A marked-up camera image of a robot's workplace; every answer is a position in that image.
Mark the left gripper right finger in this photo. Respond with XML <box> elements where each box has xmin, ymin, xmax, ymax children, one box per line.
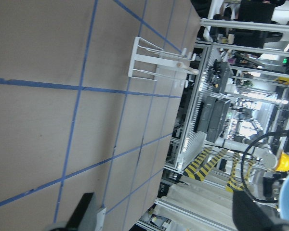
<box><xmin>232</xmin><ymin>190</ymin><xmax>278</xmax><ymax>231</ymax></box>

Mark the yellow hard hat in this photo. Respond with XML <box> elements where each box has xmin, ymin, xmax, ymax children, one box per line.
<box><xmin>276</xmin><ymin>152</ymin><xmax>289</xmax><ymax>172</ymax></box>

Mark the white wire cup rack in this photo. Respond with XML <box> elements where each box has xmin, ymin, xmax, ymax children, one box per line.
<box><xmin>128</xmin><ymin>36</ymin><xmax>199</xmax><ymax>85</ymax></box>

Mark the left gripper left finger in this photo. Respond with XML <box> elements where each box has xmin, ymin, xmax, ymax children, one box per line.
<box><xmin>65</xmin><ymin>192</ymin><xmax>95</xmax><ymax>231</ymax></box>

